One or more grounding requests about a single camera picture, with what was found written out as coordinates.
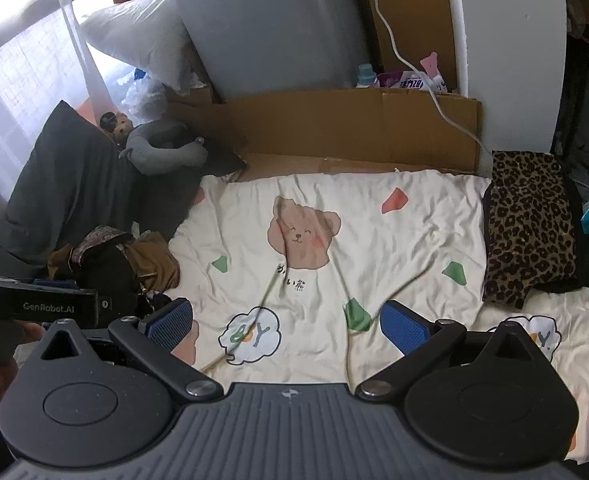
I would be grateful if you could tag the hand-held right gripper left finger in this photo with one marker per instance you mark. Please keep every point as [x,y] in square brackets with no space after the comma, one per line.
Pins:
[170,321]

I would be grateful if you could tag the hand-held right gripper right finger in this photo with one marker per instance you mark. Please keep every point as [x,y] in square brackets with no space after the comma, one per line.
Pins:
[404,330]

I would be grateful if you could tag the bear-patterned shorts black lining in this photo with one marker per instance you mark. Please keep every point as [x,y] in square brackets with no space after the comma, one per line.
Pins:
[104,270]

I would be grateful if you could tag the person's left hand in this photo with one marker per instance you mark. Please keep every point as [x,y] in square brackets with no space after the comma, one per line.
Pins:
[28,334]

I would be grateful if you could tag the brown garment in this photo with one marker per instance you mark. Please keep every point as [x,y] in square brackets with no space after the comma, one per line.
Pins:
[154,262]

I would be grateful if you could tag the cream bear printed blanket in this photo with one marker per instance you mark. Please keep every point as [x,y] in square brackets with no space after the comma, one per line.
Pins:
[399,260]

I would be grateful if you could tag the dark grey pillow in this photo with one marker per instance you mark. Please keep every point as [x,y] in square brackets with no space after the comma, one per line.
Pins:
[64,185]

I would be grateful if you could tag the leopard print garment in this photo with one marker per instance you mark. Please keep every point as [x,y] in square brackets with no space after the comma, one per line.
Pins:
[524,220]

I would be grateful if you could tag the black cloth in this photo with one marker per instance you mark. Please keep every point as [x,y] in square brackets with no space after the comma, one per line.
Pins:
[222,157]

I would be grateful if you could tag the small brown teddy bear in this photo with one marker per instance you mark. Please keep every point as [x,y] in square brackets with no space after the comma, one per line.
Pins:
[121,127]

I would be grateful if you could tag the brown cardboard sheet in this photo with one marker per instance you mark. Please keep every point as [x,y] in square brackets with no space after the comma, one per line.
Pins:
[324,125]

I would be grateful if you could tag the clear plastic bag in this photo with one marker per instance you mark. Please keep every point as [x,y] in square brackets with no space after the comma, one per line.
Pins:
[144,97]

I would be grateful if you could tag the pink purple packet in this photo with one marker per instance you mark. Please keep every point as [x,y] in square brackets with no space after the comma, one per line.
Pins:
[404,81]

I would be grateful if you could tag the white sheer curtain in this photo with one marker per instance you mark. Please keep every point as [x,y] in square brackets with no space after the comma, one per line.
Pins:
[82,60]

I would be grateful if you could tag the blue-capped detergent bottle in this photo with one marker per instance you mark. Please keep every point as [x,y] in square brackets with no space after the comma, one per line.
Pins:
[367,77]

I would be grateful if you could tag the pink and white packet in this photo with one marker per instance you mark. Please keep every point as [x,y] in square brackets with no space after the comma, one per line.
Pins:
[430,65]

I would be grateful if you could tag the white pillow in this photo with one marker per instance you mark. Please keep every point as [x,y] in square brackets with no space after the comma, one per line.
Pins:
[139,35]

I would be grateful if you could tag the grey plastic-wrapped panel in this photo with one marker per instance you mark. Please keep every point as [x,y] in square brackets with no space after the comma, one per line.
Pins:
[274,25]

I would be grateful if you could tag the tall brown cardboard panel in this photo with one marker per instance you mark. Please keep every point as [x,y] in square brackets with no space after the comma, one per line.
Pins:
[414,10]

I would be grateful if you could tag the window with dark frame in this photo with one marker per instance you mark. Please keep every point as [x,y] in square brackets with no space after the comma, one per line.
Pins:
[14,70]

